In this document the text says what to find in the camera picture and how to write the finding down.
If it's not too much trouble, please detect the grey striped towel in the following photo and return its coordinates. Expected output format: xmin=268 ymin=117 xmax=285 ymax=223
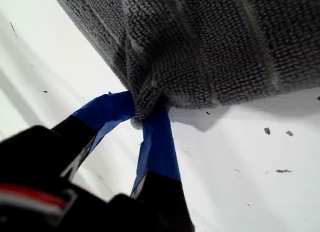
xmin=51 ymin=0 xmax=320 ymax=131

